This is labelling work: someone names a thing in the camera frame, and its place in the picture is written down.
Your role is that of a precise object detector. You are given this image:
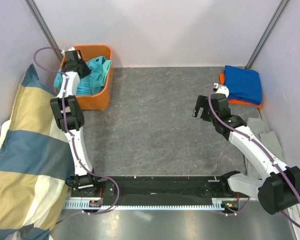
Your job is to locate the left aluminium corner post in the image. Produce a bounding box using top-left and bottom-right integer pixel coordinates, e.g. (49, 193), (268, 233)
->
(24, 0), (59, 49)

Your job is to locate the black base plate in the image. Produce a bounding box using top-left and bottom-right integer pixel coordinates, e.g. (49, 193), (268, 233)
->
(79, 176), (245, 206)

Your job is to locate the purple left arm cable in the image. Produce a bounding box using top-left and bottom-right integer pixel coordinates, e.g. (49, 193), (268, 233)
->
(33, 46), (121, 226)

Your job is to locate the folded blue t shirt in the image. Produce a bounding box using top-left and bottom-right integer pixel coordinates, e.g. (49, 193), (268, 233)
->
(222, 65), (263, 105)

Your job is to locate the folded orange t shirt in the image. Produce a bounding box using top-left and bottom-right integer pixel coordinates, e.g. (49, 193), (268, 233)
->
(219, 73), (263, 110)

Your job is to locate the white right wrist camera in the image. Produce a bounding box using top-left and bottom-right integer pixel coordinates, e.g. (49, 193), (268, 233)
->
(212, 83), (230, 98)

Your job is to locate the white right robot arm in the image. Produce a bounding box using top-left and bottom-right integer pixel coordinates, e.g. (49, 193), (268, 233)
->
(192, 84), (300, 215)

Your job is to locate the striped blue beige pillow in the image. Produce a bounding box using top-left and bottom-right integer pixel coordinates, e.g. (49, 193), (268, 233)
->
(0, 65), (73, 240)

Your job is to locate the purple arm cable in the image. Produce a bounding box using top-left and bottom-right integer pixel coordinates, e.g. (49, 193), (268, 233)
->
(208, 84), (300, 230)
(33, 46), (121, 226)

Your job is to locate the light blue t shirt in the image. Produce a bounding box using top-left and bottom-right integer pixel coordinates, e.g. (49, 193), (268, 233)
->
(53, 56), (113, 96)

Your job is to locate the orange plastic basket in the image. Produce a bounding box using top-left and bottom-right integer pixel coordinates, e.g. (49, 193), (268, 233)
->
(59, 44), (114, 111)

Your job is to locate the right aluminium corner post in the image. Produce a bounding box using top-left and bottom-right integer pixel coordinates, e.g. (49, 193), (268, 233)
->
(244, 0), (291, 69)

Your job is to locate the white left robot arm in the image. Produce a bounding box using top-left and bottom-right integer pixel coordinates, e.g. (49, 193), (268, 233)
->
(50, 47), (103, 198)

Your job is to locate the white slotted cable duct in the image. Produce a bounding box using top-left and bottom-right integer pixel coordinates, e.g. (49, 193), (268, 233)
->
(62, 198), (239, 211)

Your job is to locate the aluminium corner post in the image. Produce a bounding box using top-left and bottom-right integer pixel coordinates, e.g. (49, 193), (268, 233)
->
(24, 0), (59, 49)
(244, 0), (291, 69)

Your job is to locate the grey cloth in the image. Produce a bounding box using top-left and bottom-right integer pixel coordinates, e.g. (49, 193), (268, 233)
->
(245, 117), (287, 179)

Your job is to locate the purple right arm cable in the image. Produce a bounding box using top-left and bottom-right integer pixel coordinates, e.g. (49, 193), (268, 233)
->
(208, 84), (300, 230)

